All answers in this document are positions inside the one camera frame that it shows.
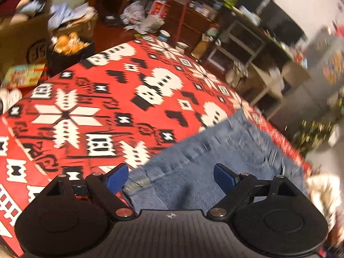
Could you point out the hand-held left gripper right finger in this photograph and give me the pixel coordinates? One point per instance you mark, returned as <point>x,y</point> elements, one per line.
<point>224,176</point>

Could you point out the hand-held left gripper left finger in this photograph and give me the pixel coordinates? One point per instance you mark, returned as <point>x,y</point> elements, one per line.
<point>118,176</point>

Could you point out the blue denim jeans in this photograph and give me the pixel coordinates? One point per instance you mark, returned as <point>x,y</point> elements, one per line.
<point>201,166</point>

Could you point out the red patterned blanket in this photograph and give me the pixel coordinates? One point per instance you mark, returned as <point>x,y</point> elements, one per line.
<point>107,99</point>

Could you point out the small Christmas tree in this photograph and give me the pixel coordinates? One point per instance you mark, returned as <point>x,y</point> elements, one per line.
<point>311,134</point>

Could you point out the cream knit sweater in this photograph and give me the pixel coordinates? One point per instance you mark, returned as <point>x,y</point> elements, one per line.
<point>322,193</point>

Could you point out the beige chair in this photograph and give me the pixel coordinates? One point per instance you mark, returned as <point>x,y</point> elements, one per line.
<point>293,72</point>

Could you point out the black bin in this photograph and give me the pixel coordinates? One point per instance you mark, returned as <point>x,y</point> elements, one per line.
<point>67,61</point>

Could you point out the white teacup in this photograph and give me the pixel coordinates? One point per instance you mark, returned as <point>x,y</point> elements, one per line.
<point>182,47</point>

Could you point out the colourful picture box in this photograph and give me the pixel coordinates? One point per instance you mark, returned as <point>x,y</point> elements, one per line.
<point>24,75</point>

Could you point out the black desk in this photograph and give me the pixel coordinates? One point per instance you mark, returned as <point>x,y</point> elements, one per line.
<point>279,49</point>

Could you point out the orange round items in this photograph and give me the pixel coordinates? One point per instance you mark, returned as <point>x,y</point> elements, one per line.
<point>67,41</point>

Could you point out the blue ceramic pot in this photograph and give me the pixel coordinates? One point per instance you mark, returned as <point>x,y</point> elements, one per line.
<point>164,35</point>

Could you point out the grey refrigerator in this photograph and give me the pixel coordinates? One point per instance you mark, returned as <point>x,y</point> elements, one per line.
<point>317,59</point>

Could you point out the wooden drawer cabinet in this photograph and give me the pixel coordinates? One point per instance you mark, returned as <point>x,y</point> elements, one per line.
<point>196,27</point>

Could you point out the colourful fridge magnets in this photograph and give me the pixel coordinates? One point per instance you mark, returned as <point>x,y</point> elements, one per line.
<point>333,70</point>

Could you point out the grey plastic bag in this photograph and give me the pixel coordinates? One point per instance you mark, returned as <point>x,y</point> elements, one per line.
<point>154,24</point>

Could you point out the cardboard box of papers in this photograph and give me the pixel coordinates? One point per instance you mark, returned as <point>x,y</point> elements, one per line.
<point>78,24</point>

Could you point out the black computer monitor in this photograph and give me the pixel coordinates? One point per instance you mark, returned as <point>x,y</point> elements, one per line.
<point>282,24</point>

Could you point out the red broom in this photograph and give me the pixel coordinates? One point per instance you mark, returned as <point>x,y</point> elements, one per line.
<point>182,18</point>

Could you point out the white red plastic bag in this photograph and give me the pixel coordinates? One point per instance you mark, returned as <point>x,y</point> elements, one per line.
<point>133,12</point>

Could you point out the brown cardboard box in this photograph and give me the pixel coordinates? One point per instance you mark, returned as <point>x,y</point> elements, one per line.
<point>18,40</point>

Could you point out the red carton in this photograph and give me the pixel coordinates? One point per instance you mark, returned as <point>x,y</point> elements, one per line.
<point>158,9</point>

